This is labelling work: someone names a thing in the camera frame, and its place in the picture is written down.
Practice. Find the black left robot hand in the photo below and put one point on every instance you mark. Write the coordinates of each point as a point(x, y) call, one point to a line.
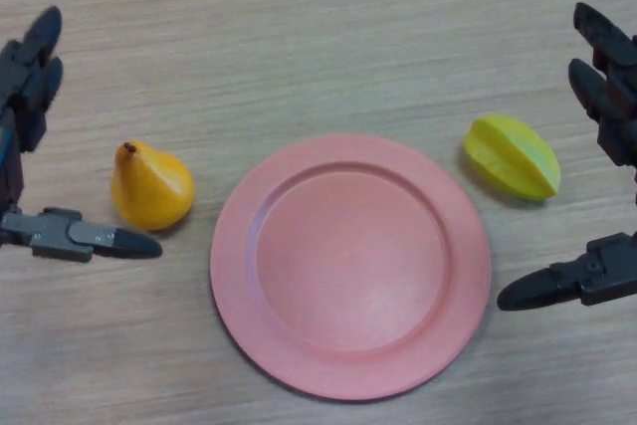
point(30, 86)

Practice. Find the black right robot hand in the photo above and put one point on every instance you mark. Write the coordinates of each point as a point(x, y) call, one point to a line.
point(617, 111)

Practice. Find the yellow pear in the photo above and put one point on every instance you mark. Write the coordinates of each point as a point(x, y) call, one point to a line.
point(151, 191)

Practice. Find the pink round plate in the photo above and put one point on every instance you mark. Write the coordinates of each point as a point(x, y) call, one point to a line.
point(358, 266)

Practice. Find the yellow-green starfruit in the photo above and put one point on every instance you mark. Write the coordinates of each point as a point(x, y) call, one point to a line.
point(515, 158)

